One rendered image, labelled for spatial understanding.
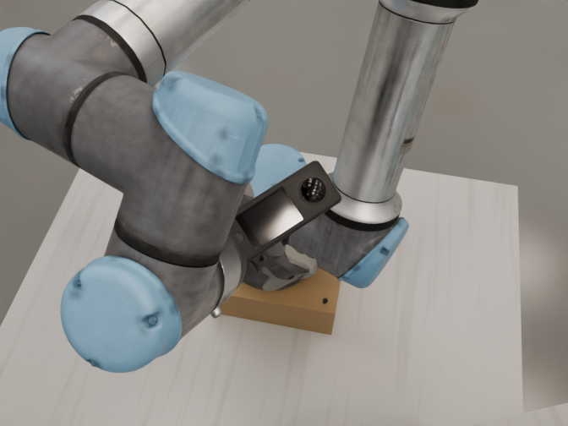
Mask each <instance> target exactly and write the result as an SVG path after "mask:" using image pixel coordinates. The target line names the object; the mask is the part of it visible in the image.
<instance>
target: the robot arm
mask: <svg viewBox="0 0 568 426"><path fill-rule="evenodd" d="M250 1H251V0H99V1H97V2H96V3H94V4H93V5H92V6H90V7H89V8H87V9H86V10H85V11H84V12H83V13H81V14H79V15H78V16H77V17H76V18H74V19H73V20H72V21H70V22H68V23H67V24H66V25H65V26H63V27H62V28H61V29H59V30H58V31H56V32H55V33H54V34H52V35H51V34H49V33H47V32H45V31H44V30H34V29H31V28H28V27H16V28H9V29H6V30H3V31H1V32H0V122H1V123H3V124H5V125H6V126H8V127H9V128H11V129H12V130H13V131H14V132H15V133H16V134H17V135H18V136H20V137H21V138H23V139H27V140H30V141H34V142H36V143H37V144H38V145H41V146H42V147H44V148H46V149H48V150H49V151H51V152H53V153H55V154H56V155H58V156H61V157H62V158H63V159H65V160H66V161H69V162H71V163H72V164H74V165H75V166H77V167H79V168H81V169H82V170H84V171H85V172H88V173H89V174H90V175H92V176H94V177H95V178H98V179H99V180H101V181H102V182H104V183H106V184H108V185H110V186H111V187H113V188H115V189H116V190H118V191H120V192H122V193H123V198H122V201H121V204H120V206H119V209H118V212H117V217H116V220H115V222H114V226H113V229H112V233H111V236H110V238H109V241H108V244H107V247H106V252H105V254H104V256H103V257H100V258H98V259H94V260H92V261H91V262H90V263H89V264H88V265H87V266H86V267H85V268H84V269H82V270H80V271H79V272H78V273H76V274H75V275H74V276H73V278H72V279H71V280H70V281H69V282H68V285H67V286H66V287H65V289H64V292H63V296H62V300H61V306H60V315H61V321H62V326H63V330H64V333H65V335H66V337H67V339H68V341H69V343H70V345H71V346H72V348H73V349H74V350H75V351H76V352H77V353H78V354H79V355H80V356H81V357H82V358H83V359H84V360H85V361H86V362H88V363H90V364H91V366H93V367H97V368H99V369H101V370H104V371H107V372H112V373H129V372H133V371H136V370H138V369H142V368H143V367H144V366H146V365H147V364H149V363H150V362H152V361H153V360H155V359H156V358H158V357H161V356H163V355H166V354H168V353H169V352H170V351H171V350H172V349H173V348H174V347H175V346H176V345H177V344H178V342H179V341H180V340H181V339H182V338H183V337H184V336H185V335H187V334H188V333H189V332H190V331H191V330H192V329H193V328H194V327H195V326H196V325H198V324H199V323H200V322H201V321H203V320H204V319H205V318H206V317H208V316H209V315H211V316H212V317H213V318H217V317H219V316H220V315H221V314H222V309H221V307H220V305H221V304H222V303H224V302H225V301H226V300H227V299H228V298H229V297H230V296H231V295H232V294H233V293H234V291H235V290H236V289H237V288H238V287H239V286H240V284H241V283H243V282H244V283H246V284H247V285H249V286H251V287H254V288H257V289H260V290H265V291H267V292H272V291H278V290H282V289H286V288H289V287H292V286H294V285H296V284H297V283H299V282H300V281H301V280H302V279H306V278H309V277H311V276H312V275H313V274H315V273H316V271H317V270H318V267H319V268H320V269H322V270H324V271H326V272H328V273H330V274H331V275H333V276H335V277H337V280H338V281H344V282H346V283H348V284H350V285H352V286H354V287H357V288H365V287H368V286H370V285H371V284H372V283H373V282H374V280H375V279H376V278H377V276H378V275H379V274H380V272H381V271H382V270H383V269H384V267H385V266H386V264H387V263H388V261H389V260H390V258H391V256H392V255H393V254H394V253H395V251H396V249H397V248H398V246H399V244H400V243H401V241H402V239H403V238H404V236H405V234H406V233H407V230H408V228H409V223H408V222H407V221H406V220H405V218H404V217H402V216H401V217H399V215H400V213H401V208H402V200H401V196H400V195H399V193H398V192H397V190H396V188H397V185H398V183H399V181H400V178H401V174H402V171H403V168H404V166H405V164H406V161H407V157H408V154H409V152H410V149H411V147H412V142H413V140H414V138H415V135H416V132H417V130H418V125H419V124H420V121H421V118H422V115H423V111H424V109H425V107H426V104H427V101H428V98H429V95H430V92H431V90H432V87H433V84H434V81H435V78H436V75H437V73H438V70H439V67H440V64H441V61H442V58H443V56H444V53H445V49H446V47H447V44H448V41H449V39H450V37H451V32H452V30H453V27H454V24H455V22H456V19H457V18H458V17H459V16H461V15H463V14H464V13H466V12H468V11H470V10H472V9H474V8H475V7H476V6H477V4H478V0H379V2H378V6H377V9H376V13H375V16H374V22H373V25H372V29H371V31H370V35H369V41H368V45H367V47H366V51H365V54H364V58H363V63H362V67H361V70H360V74H359V76H358V82H357V86H356V90H355V92H354V96H353V99H352V105H351V108H350V112H349V115H348V119H347V124H346V127H345V131H344V134H343V138H342V141H341V147H340V150H339V153H338V157H337V160H336V166H335V169H334V172H330V173H328V174H327V173H326V171H325V169H324V168H323V167H322V166H321V164H320V163H319V162H318V161H311V162H310V163H309V164H307V163H306V161H305V160H304V158H303V156H302V155H301V154H300V153H299V152H298V151H297V150H295V149H293V148H292V147H290V146H287V145H280V144H266V145H262V143H263V140H264V137H265V133H266V130H267V128H268V116H267V113H266V110H265V109H264V108H263V106H262V105H261V104H259V103H258V102H257V101H256V100H254V99H253V98H251V97H249V96H246V95H245V94H244V93H241V92H239V91H237V90H234V89H232V88H230V87H227V86H225V85H221V84H219V83H217V82H215V81H213V80H210V79H206V78H204V77H200V76H198V75H195V74H190V73H186V72H183V71H172V70H173V69H174V68H175V67H177V66H178V65H179V64H180V62H182V60H184V59H185V58H186V57H187V56H188V55H189V54H191V53H192V52H193V51H194V50H195V49H196V48H197V47H199V46H200V45H201V44H202V43H203V42H204V41H206V40H207V39H208V38H209V37H210V36H211V35H213V34H214V33H215V32H216V31H217V30H218V29H220V28H221V27H222V26H223V25H224V24H225V23H226V22H227V21H228V20H229V19H230V18H231V17H232V16H234V15H235V14H236V13H237V12H238V11H239V10H240V9H242V8H243V7H244V6H245V5H246V4H247V3H249V2H250ZM160 80H161V83H160V86H159V88H158V89H157V88H156V87H154V86H155V85H156V84H157V83H158V82H159V81H160ZM261 145H262V146H261Z"/></svg>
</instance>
